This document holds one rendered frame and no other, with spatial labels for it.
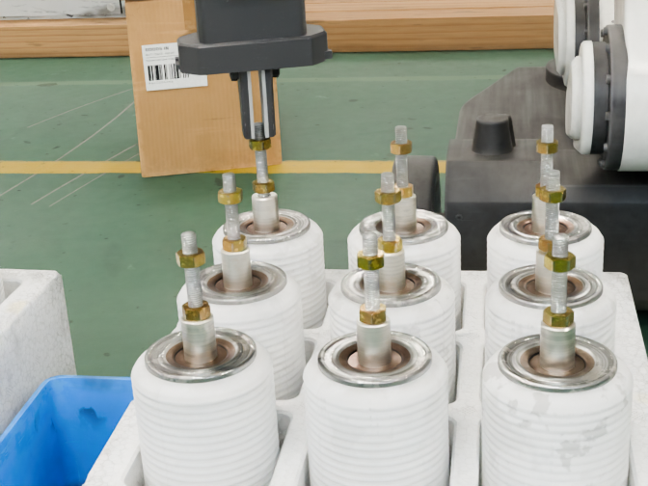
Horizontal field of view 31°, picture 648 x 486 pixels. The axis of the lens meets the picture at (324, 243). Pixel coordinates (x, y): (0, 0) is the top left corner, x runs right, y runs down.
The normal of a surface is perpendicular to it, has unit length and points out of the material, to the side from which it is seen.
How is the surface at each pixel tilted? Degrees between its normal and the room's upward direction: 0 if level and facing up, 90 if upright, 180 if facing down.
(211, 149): 89
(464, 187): 45
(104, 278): 0
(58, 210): 0
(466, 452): 0
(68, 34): 90
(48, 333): 90
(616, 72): 54
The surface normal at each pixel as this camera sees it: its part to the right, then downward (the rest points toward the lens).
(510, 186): -0.15, -0.38
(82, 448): -0.15, 0.35
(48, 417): 0.98, -0.02
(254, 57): 0.15, 0.37
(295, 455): -0.05, -0.93
